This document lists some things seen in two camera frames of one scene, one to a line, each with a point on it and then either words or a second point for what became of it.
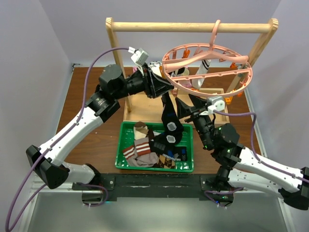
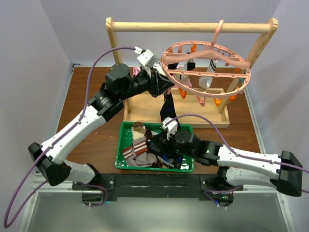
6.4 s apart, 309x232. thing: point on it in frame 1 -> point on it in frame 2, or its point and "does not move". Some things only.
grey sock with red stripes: [139, 154] does not move
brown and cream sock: [140, 130] does not move
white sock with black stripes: [197, 83] -> [205, 81]
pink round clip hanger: [207, 69] does not move
